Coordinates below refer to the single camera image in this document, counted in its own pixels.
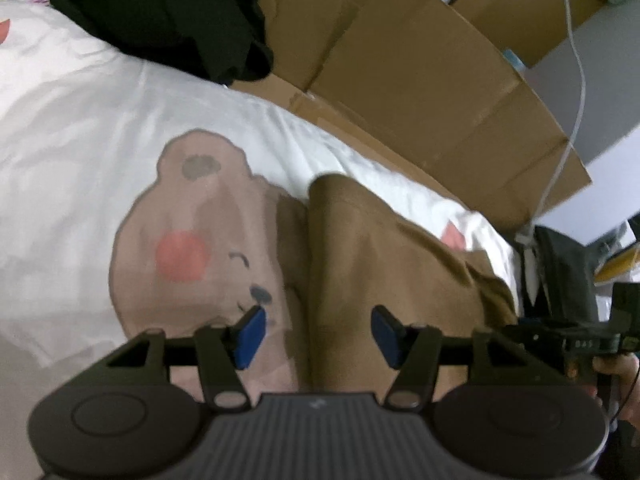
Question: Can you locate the brown cardboard box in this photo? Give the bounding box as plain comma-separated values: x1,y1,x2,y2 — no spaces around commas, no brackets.
242,0,590,233

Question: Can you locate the person's right hand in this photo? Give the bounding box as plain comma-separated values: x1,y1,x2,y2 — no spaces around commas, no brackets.
569,351,640,424

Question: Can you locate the white bear print bedsheet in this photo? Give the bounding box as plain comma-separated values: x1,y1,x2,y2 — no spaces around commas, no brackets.
1,0,518,479

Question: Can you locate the brown printed t-shirt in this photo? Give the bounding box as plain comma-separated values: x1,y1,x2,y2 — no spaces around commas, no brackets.
308,174,516,396

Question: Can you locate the black bag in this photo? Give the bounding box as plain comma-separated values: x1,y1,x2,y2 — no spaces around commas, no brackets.
520,226,599,328

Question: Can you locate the black clothing pile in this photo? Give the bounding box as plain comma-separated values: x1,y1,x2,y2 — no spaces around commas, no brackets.
51,0,273,84

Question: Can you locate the white cable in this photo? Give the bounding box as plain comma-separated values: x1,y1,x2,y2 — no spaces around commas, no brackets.
514,0,587,246

